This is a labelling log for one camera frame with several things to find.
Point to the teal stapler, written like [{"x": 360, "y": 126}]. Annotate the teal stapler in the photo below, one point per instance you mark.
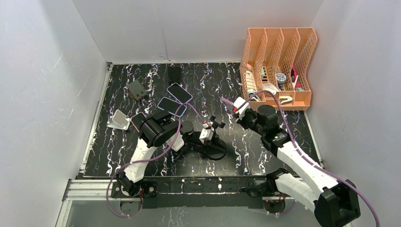
[{"x": 255, "y": 98}]

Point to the white flat card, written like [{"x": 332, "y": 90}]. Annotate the white flat card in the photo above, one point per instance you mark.
[{"x": 295, "y": 81}]

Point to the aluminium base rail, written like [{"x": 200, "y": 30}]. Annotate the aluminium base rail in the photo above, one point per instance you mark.
[{"x": 162, "y": 192}]

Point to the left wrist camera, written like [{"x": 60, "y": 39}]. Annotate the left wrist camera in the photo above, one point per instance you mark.
[{"x": 206, "y": 133}]

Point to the silver metal phone stand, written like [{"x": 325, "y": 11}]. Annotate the silver metal phone stand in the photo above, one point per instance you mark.
[{"x": 119, "y": 121}]

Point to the dark wooden phone stand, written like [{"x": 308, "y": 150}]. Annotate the dark wooden phone stand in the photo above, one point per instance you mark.
[{"x": 136, "y": 90}]

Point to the round blue lid jar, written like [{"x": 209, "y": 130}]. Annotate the round blue lid jar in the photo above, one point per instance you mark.
[{"x": 281, "y": 78}]

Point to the pink case phone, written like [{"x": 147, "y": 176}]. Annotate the pink case phone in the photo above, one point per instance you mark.
[{"x": 137, "y": 120}]

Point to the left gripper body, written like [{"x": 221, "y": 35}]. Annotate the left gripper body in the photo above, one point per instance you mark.
[{"x": 192, "y": 141}]

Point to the magenta notebook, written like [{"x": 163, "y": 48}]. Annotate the magenta notebook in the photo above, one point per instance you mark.
[{"x": 293, "y": 73}]

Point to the purple back magsafe phone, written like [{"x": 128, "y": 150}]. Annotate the purple back magsafe phone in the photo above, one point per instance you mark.
[{"x": 225, "y": 101}]

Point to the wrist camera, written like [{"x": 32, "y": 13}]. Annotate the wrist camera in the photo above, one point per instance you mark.
[
  {"x": 240, "y": 107},
  {"x": 206, "y": 133}
]

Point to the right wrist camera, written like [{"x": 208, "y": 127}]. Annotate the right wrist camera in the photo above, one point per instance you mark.
[{"x": 240, "y": 107}]

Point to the green tall box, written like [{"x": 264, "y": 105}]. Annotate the green tall box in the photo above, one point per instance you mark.
[{"x": 263, "y": 74}]

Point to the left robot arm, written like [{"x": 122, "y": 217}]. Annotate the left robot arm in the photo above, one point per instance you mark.
[{"x": 158, "y": 134}]

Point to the blue case phone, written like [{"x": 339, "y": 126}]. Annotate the blue case phone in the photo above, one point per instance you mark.
[{"x": 172, "y": 106}]

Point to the white plastic packet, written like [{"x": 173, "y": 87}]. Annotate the white plastic packet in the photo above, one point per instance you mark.
[{"x": 270, "y": 87}]

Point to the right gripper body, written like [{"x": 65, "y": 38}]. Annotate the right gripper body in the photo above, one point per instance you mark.
[{"x": 249, "y": 120}]

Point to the orange desk file organizer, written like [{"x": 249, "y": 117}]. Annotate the orange desk file organizer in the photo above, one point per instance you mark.
[{"x": 278, "y": 50}]

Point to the black folding phone stand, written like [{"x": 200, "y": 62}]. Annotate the black folding phone stand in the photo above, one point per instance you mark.
[{"x": 174, "y": 74}]

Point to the black round base phone stand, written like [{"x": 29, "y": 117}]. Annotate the black round base phone stand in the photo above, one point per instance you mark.
[{"x": 215, "y": 148}]

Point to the white oval label pack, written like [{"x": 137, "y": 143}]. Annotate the white oval label pack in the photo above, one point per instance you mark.
[{"x": 250, "y": 82}]

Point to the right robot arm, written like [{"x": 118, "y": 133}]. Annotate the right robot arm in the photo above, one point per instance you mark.
[{"x": 333, "y": 203}]

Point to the purple case phone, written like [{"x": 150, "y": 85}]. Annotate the purple case phone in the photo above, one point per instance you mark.
[{"x": 179, "y": 93}]

